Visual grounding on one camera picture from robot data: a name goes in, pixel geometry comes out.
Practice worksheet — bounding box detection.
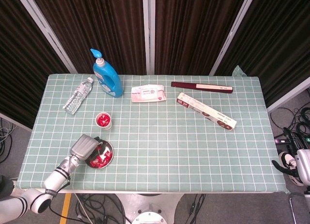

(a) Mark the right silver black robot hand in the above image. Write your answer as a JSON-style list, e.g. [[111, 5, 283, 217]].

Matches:
[[271, 149, 310, 187]]

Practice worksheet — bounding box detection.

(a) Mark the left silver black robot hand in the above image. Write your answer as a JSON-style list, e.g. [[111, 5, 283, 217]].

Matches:
[[70, 134, 105, 162]]

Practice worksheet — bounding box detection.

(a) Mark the round steel plate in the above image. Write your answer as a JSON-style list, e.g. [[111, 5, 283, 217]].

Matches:
[[85, 139, 115, 170]]

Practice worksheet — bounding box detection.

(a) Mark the white paper cup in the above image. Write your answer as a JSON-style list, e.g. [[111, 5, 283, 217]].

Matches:
[[95, 112, 113, 132]]

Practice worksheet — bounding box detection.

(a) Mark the blue detergent bottle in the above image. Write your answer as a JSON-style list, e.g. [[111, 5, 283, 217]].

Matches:
[[90, 48, 124, 98]]

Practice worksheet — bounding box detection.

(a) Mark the white black sneaker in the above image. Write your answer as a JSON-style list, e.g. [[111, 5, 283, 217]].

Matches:
[[278, 151, 302, 187]]

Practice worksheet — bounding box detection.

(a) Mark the black power strip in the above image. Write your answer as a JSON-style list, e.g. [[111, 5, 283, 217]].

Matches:
[[273, 135, 291, 144]]

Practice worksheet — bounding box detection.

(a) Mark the clear plastic water bottle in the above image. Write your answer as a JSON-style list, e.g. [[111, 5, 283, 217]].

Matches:
[[62, 77, 94, 115]]

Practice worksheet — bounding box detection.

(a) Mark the yellow floor tape strip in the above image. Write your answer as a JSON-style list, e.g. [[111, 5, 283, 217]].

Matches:
[[60, 194, 72, 224]]

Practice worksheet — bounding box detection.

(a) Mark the pink wet wipes pack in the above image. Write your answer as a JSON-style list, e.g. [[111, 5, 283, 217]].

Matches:
[[131, 84, 167, 103]]

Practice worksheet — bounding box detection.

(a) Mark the green checked tablecloth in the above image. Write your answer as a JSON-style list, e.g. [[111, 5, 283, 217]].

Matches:
[[14, 65, 289, 194]]

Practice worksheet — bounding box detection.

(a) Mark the dark curtain partition panel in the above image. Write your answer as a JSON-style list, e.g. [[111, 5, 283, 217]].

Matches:
[[0, 0, 78, 133], [213, 0, 310, 113], [149, 0, 257, 76], [29, 0, 150, 75]]

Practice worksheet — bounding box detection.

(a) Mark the baking paper roll box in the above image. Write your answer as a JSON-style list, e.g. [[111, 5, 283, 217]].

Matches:
[[176, 92, 237, 132]]

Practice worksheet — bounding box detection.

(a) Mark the dark red long box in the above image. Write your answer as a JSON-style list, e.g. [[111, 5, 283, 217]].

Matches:
[[170, 81, 234, 94]]

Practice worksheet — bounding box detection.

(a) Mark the black floor cable tangle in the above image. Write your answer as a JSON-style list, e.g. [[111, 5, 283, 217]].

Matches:
[[65, 194, 133, 224], [270, 105, 310, 152]]

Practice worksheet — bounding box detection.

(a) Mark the grey metal table frame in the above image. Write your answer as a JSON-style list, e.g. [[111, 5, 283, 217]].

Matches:
[[36, 188, 277, 195]]

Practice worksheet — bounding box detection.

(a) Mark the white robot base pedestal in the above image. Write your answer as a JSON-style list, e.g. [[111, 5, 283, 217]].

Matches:
[[116, 194, 183, 224]]

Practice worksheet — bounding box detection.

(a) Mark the black cable with connector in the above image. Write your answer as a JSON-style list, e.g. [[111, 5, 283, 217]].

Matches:
[[184, 194, 206, 224]]

